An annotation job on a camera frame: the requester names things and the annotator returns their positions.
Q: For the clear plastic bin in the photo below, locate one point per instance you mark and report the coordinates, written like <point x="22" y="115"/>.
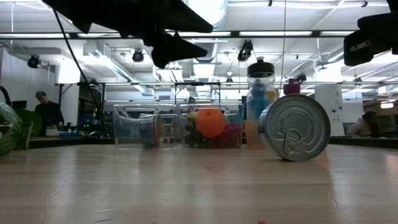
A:
<point x="130" y="124"/>
<point x="236" y="109"/>

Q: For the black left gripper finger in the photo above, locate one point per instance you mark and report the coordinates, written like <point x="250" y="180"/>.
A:
<point x="174" y="49"/>
<point x="180" y="18"/>

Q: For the green striped leafy plant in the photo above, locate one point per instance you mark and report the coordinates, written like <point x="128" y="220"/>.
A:
<point x="12" y="130"/>

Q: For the orange translucent plastic bin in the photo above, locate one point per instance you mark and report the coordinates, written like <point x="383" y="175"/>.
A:
<point x="251" y="133"/>

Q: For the purple plastic bottle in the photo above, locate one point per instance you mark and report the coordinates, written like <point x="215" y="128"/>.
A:
<point x="291" y="86"/>

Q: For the blue plastic bottle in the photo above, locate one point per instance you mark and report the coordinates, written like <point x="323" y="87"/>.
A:
<point x="256" y="102"/>

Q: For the clear bottle black cap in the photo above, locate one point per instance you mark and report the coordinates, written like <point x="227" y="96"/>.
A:
<point x="260" y="71"/>

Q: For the yellow plastic bottle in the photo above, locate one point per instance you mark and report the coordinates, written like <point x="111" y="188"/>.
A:
<point x="273" y="95"/>

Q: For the silver tin can teal side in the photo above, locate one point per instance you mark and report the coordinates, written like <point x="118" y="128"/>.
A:
<point x="150" y="130"/>

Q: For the black hanging camera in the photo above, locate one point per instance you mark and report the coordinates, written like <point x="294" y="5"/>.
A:
<point x="245" y="51"/>

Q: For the black light bar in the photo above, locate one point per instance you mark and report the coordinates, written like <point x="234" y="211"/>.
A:
<point x="264" y="33"/>

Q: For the dark toy grape bunch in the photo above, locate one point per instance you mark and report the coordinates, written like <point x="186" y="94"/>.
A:
<point x="192" y="138"/>

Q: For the orange toy fruit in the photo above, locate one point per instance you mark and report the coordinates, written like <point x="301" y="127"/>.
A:
<point x="210" y="123"/>

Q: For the silver tin can white label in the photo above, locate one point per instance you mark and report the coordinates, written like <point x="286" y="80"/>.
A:
<point x="295" y="127"/>

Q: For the person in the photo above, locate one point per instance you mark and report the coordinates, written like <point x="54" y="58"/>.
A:
<point x="48" y="112"/>
<point x="191" y="101"/>
<point x="363" y="124"/>

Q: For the black ceiling spotlight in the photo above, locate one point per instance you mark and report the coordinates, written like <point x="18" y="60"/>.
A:
<point x="137" y="56"/>
<point x="33" y="61"/>

